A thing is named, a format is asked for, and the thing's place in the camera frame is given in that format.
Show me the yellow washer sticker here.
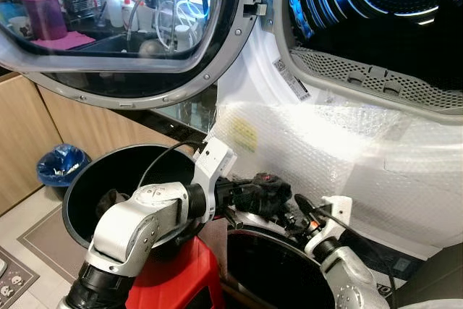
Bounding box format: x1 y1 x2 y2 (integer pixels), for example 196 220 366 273
231 117 259 153

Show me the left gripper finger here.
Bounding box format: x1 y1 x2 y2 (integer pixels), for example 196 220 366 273
248 172 294 198
250 195 292 220

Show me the clear bubble wrap sheet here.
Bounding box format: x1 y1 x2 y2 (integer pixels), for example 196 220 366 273
213 101 463 252

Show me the light wooden cabinet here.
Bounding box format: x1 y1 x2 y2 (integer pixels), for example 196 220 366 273
0 69 197 217

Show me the round glass washer door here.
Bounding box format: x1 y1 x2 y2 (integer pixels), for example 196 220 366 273
0 0 268 111

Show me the grey perforated filter panel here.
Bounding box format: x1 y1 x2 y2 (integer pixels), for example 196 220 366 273
289 46 463 113

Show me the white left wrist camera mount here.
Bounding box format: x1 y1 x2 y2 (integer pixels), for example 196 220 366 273
191 135 238 223

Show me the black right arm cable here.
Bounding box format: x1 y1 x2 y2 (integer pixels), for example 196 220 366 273
311 206 397 292

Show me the patterned grey floor mat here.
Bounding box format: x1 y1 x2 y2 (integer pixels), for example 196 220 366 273
0 247 38 307

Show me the black round laundry bucket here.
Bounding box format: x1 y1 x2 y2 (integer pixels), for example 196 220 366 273
62 143 219 261

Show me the bin with blue bag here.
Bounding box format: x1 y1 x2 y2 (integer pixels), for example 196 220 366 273
36 144 92 189

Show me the red plastic stool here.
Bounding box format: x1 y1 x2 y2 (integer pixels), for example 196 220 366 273
124 235 226 309

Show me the black round basin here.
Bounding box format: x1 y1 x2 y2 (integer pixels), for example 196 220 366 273
226 227 338 309

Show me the white barcode label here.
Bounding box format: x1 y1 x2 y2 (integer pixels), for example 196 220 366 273
273 59 311 102

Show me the brown crumpled garment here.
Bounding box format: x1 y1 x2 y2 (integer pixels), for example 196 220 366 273
97 189 132 217

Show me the white front-load washing machine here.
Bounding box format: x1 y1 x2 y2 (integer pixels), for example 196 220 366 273
210 0 463 266

